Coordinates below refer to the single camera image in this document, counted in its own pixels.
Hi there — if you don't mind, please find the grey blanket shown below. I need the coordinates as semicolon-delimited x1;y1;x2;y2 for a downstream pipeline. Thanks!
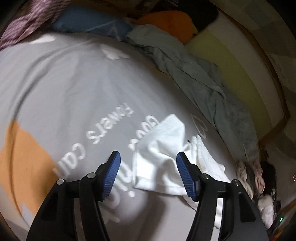
126;24;260;163

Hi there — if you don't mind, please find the white cloth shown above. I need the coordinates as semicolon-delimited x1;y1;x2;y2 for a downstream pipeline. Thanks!
256;194;278;228

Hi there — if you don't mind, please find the dark grey folded cloth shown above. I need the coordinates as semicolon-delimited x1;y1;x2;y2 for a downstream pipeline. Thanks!
246;166;258;198

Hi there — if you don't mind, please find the purple patterned cloth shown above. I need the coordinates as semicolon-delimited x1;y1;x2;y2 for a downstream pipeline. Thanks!
0;0;70;49

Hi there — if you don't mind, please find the wooden bed frame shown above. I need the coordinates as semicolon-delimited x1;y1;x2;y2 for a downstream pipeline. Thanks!
216;6;291;142

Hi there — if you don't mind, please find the grey printed bedsheet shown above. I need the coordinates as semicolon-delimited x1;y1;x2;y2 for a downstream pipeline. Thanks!
0;32;262;241

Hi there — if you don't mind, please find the white t-shirt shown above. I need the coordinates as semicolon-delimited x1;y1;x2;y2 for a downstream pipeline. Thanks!
133;113;228;229

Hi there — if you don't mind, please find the yellow-green mattress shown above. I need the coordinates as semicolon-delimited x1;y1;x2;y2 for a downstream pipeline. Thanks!
185;11;287;140

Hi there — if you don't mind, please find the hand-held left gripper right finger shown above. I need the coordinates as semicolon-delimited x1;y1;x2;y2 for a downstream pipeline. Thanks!
176;152;270;241

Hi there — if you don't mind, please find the blue pillow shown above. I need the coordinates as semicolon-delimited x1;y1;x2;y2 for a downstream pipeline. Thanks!
50;6;133;40

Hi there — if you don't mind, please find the pink folded cloth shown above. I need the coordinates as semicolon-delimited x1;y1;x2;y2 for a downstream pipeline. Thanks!
253;159;267;193

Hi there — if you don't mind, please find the beige folded cloth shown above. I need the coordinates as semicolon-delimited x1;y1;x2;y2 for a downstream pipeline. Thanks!
235;161;254;198

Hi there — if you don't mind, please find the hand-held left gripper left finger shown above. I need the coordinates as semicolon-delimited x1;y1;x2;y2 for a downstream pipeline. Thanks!
25;151;122;241

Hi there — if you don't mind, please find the black pillow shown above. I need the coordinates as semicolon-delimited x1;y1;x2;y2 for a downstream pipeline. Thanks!
188;3;219;32

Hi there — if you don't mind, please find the orange pillow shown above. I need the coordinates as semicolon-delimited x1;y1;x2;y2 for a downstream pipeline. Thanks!
135;10;200;44

